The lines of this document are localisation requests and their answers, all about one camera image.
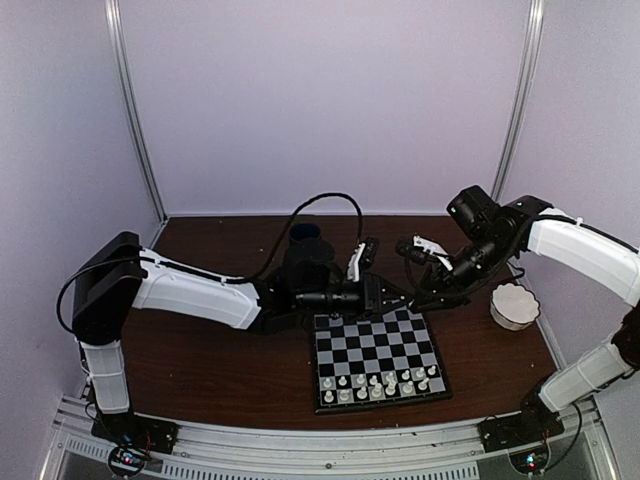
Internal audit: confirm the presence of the dark blue mug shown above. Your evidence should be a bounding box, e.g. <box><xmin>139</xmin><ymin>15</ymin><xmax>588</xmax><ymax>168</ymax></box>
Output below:
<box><xmin>288</xmin><ymin>222</ymin><xmax>322</xmax><ymax>246</ymax></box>

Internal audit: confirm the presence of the left aluminium frame post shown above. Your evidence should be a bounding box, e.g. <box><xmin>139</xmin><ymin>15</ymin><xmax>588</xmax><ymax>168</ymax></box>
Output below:
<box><xmin>104</xmin><ymin>0</ymin><xmax>168</xmax><ymax>223</ymax></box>

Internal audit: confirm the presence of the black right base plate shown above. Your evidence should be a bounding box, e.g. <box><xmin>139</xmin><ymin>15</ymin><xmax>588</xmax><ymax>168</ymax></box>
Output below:
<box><xmin>478</xmin><ymin>413</ymin><xmax>565</xmax><ymax>453</ymax></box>

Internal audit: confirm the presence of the white scalloped bowl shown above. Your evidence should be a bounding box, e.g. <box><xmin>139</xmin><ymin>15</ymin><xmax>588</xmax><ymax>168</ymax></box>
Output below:
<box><xmin>490</xmin><ymin>284</ymin><xmax>540</xmax><ymax>331</ymax></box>

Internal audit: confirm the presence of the white chess king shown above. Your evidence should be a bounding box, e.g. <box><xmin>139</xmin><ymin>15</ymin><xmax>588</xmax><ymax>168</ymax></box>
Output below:
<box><xmin>385</xmin><ymin>372</ymin><xmax>397</xmax><ymax>397</ymax></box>

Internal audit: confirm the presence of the aluminium frame post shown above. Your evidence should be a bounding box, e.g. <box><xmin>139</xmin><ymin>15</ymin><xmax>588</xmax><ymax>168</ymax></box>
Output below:
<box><xmin>490</xmin><ymin>0</ymin><xmax>546</xmax><ymax>202</ymax></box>
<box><xmin>104</xmin><ymin>0</ymin><xmax>168</xmax><ymax>223</ymax></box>

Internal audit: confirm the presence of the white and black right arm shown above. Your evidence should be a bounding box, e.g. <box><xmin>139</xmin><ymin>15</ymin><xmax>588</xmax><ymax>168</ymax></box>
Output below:
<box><xmin>396</xmin><ymin>185</ymin><xmax>639</xmax><ymax>442</ymax></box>

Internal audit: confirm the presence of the aluminium front rail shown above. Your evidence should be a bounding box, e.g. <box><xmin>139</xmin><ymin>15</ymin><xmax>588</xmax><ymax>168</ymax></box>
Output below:
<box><xmin>35</xmin><ymin>396</ymin><xmax>621</xmax><ymax>479</ymax></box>

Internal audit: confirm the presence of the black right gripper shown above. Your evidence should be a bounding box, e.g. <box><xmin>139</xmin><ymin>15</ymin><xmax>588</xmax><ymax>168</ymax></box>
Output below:
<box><xmin>410</xmin><ymin>232</ymin><xmax>514</xmax><ymax>314</ymax></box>

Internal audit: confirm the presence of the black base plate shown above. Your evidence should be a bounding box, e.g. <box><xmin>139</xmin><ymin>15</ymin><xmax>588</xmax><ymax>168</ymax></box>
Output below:
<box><xmin>91</xmin><ymin>412</ymin><xmax>179</xmax><ymax>454</ymax></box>
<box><xmin>478</xmin><ymin>413</ymin><xmax>565</xmax><ymax>453</ymax></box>

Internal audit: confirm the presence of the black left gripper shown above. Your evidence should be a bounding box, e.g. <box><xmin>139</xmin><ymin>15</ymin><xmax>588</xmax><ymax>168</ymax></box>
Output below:
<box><xmin>297</xmin><ymin>272</ymin><xmax>414</xmax><ymax>322</ymax></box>

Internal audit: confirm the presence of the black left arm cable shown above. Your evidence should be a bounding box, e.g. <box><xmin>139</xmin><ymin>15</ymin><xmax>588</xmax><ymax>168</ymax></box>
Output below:
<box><xmin>55</xmin><ymin>192</ymin><xmax>364</xmax><ymax>336</ymax></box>

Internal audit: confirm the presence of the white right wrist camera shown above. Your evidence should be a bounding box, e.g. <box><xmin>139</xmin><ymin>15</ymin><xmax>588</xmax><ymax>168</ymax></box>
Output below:
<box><xmin>395</xmin><ymin>235</ymin><xmax>452</xmax><ymax>270</ymax></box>

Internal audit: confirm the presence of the black and white chessboard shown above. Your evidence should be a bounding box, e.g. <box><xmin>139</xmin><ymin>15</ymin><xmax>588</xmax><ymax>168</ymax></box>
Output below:
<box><xmin>311</xmin><ymin>307</ymin><xmax>453</xmax><ymax>415</ymax></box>

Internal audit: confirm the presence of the right aluminium frame post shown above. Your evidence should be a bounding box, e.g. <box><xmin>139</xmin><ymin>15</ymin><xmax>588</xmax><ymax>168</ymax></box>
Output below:
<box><xmin>490</xmin><ymin>0</ymin><xmax>546</xmax><ymax>202</ymax></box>

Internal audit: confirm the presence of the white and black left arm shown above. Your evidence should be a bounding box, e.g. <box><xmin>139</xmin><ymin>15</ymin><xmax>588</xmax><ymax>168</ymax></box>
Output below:
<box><xmin>71</xmin><ymin>231</ymin><xmax>411</xmax><ymax>444</ymax></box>

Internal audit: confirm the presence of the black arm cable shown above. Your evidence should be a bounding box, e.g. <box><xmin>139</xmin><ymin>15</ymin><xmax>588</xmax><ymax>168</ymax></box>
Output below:
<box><xmin>55</xmin><ymin>192</ymin><xmax>364</xmax><ymax>336</ymax></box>
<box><xmin>404</xmin><ymin>244</ymin><xmax>524</xmax><ymax>301</ymax></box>

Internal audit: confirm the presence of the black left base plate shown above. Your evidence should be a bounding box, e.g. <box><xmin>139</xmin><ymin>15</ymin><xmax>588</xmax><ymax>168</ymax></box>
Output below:
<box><xmin>91</xmin><ymin>412</ymin><xmax>179</xmax><ymax>454</ymax></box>

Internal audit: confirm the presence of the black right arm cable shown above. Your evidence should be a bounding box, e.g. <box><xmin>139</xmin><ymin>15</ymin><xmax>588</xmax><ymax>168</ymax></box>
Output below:
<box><xmin>404</xmin><ymin>244</ymin><xmax>524</xmax><ymax>301</ymax></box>

